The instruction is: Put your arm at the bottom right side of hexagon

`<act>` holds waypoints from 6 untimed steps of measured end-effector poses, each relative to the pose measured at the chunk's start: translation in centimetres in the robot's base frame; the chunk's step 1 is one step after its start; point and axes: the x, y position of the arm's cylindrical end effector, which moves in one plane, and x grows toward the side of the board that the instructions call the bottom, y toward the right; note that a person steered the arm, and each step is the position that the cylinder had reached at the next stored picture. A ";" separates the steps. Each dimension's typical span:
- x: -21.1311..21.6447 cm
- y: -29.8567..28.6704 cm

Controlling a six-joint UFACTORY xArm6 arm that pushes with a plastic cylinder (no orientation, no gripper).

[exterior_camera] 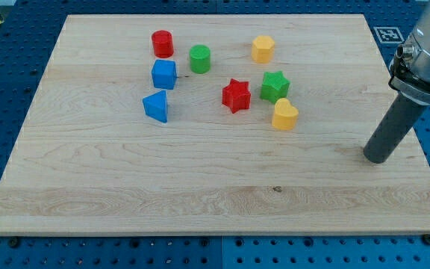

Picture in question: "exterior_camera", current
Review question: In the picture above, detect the white fiducial marker tag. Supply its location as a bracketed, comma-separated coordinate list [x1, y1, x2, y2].
[373, 26, 405, 44]

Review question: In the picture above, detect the yellow hexagon block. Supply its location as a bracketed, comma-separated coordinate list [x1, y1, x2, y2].
[252, 35, 275, 64]

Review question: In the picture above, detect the red star block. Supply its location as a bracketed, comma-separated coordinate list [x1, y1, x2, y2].
[222, 78, 251, 114]

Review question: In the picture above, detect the yellow heart block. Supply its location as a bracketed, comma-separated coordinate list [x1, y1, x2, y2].
[272, 98, 299, 131]

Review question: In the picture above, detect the green cylinder block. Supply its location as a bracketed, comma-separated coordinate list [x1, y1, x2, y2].
[189, 44, 211, 74]

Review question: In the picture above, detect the light wooden board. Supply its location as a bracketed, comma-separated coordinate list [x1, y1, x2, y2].
[0, 14, 430, 237]

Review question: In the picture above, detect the blue triangle block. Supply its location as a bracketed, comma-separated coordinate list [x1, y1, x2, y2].
[143, 90, 168, 123]

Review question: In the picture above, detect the green star block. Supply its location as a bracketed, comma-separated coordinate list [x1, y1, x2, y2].
[260, 71, 290, 104]

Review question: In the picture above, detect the red cylinder block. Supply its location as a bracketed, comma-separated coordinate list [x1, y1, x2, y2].
[151, 30, 174, 58]

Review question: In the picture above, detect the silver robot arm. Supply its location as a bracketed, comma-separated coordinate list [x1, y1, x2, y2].
[389, 2, 430, 105]

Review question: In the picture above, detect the blue cube block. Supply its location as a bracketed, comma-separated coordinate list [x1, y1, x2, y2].
[152, 59, 177, 90]

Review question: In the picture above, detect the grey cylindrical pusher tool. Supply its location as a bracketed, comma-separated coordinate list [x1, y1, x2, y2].
[364, 93, 426, 164]

